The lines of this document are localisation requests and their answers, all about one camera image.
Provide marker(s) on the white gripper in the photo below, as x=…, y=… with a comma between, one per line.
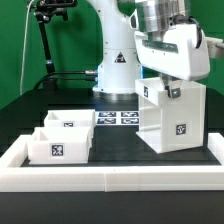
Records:
x=179, y=57

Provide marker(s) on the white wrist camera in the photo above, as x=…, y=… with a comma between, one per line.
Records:
x=215, y=47

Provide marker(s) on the white fiducial marker plate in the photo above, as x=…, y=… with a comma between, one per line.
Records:
x=117, y=118

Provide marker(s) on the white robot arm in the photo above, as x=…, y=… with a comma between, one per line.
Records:
x=155, y=34

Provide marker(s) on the white drawer box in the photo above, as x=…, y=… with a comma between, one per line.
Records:
x=70, y=118
x=59, y=145

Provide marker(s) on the white workspace border frame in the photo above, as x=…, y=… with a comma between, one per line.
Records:
x=15, y=177

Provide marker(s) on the white drawer cabinet frame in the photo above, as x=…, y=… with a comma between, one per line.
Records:
x=169, y=124

